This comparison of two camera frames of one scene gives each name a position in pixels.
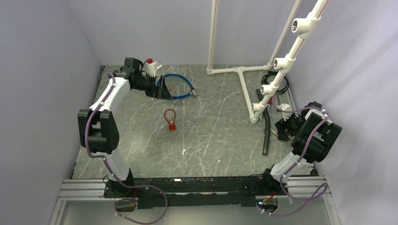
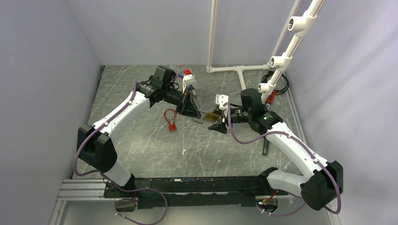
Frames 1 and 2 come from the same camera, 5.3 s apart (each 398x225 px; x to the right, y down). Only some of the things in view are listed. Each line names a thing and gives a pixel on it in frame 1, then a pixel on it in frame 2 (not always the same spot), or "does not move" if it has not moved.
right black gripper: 280,126 -> 220,127
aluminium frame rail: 93,189 does not move
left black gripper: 162,92 -> 189,108
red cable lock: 172,127 does not move
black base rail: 196,192 does not move
